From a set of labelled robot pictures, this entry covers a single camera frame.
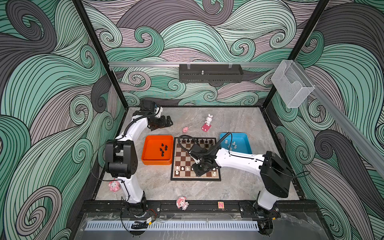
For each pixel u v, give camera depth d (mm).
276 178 438
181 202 727
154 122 783
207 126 1069
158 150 956
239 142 979
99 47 855
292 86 774
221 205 737
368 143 531
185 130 1037
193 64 930
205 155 600
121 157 493
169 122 835
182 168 854
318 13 730
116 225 697
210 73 985
